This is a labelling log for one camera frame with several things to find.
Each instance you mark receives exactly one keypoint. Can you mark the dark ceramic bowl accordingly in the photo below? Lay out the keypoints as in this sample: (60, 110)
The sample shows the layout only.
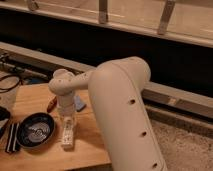
(35, 130)

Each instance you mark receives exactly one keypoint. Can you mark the black object at left edge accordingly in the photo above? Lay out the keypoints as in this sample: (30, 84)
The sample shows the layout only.
(4, 119)

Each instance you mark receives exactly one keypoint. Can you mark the red brown sausage toy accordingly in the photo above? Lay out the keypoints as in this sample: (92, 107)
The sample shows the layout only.
(52, 104)

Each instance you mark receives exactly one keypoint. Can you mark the blue sponge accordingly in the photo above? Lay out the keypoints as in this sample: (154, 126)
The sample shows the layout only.
(80, 105)

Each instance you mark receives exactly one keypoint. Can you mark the wooden cutting board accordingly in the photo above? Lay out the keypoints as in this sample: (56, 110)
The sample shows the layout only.
(88, 151)

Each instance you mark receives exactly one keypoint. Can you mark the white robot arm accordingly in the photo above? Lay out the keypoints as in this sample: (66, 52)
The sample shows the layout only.
(114, 89)

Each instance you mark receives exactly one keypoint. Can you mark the black striped rectangular object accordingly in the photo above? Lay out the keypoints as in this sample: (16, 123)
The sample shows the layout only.
(12, 143)

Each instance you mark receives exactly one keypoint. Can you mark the metal bracket left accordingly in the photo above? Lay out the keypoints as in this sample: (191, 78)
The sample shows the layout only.
(32, 5)

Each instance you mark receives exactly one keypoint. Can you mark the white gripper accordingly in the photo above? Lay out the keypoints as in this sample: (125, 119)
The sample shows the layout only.
(66, 108)

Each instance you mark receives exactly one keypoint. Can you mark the metal bracket right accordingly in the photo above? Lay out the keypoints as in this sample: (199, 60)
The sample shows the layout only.
(166, 15)

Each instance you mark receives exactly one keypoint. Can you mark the white plastic bottle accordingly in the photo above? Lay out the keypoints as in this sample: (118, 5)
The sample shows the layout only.
(67, 134)

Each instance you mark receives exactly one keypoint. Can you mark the metal bracket middle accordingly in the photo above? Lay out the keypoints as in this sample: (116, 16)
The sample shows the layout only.
(103, 11)

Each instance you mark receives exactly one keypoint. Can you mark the metal bracket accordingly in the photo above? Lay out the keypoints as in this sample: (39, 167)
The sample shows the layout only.
(166, 15)
(103, 11)
(32, 5)

